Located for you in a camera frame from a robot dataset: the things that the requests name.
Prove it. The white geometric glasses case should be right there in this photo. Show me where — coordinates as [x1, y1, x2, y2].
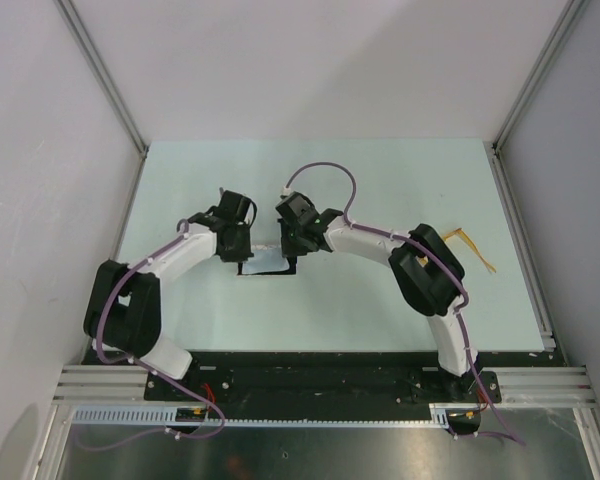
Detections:
[238, 244, 297, 277]

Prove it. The blue cleaning cloth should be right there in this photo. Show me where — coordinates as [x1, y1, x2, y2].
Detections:
[242, 248, 290, 276]

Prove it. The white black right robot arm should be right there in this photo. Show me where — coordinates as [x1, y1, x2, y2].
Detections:
[276, 191, 478, 401]

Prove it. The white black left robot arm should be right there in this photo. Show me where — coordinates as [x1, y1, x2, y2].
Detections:
[83, 190, 257, 400]

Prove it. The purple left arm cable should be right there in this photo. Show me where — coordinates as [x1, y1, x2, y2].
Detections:
[74, 217, 227, 451]

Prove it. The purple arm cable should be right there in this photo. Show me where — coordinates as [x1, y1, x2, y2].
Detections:
[74, 217, 227, 451]
[282, 162, 527, 446]

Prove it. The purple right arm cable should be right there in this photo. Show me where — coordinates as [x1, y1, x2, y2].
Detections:
[282, 162, 527, 446]

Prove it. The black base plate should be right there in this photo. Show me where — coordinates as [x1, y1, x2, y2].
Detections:
[107, 351, 565, 404]

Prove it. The right aluminium side rail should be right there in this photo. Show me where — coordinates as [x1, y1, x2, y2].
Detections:
[485, 142, 559, 351]

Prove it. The aluminium front frame rail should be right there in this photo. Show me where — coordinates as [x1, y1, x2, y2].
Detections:
[53, 365, 597, 409]

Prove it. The left aluminium corner post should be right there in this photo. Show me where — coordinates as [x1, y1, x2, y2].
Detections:
[53, 0, 149, 160]

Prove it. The aluminium corner post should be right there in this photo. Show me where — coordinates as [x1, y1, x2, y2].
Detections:
[491, 0, 590, 153]
[53, 0, 149, 160]

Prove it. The grey slotted cable duct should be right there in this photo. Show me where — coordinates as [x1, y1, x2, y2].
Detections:
[73, 405, 449, 428]

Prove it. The right aluminium corner post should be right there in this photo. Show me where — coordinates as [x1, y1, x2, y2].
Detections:
[491, 0, 590, 153]

